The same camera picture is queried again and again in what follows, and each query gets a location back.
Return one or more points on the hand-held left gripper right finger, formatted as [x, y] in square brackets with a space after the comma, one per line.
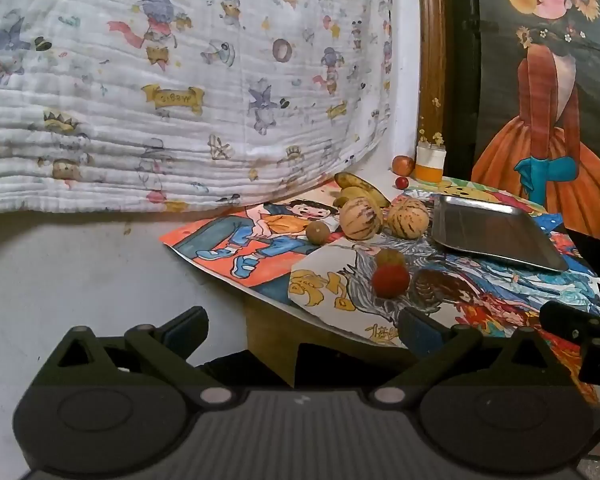
[417, 330]

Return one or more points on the small brown round fruit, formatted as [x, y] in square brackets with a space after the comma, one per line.
[318, 233]
[390, 256]

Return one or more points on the brown wooden frame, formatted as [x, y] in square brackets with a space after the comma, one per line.
[432, 60]

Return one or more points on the yellow flower sprig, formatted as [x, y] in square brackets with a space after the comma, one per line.
[436, 137]

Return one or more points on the red-haired fighters drawing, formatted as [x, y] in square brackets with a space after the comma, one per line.
[505, 290]

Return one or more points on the white printed blanket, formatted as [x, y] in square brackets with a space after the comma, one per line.
[130, 85]

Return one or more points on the red apple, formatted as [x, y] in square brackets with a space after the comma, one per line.
[402, 165]

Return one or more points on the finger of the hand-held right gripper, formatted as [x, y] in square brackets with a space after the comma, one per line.
[565, 320]

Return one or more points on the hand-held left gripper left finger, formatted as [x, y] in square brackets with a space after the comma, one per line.
[187, 327]

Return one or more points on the wall poster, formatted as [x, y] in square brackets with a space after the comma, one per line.
[545, 160]

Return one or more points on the yellow banana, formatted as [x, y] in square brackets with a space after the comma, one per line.
[360, 183]
[349, 195]

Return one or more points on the small cherry tomato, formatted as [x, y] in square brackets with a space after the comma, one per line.
[402, 182]

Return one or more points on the red cherry tomato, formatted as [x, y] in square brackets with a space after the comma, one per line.
[390, 281]

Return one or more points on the striped yellow melon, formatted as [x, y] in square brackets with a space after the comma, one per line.
[407, 217]
[361, 219]

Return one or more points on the white jar with orange band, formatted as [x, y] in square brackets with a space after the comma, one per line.
[429, 162]

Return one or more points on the metal tray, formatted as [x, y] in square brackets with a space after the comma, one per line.
[485, 230]

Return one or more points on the brown wooden table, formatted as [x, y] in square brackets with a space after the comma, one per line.
[270, 340]

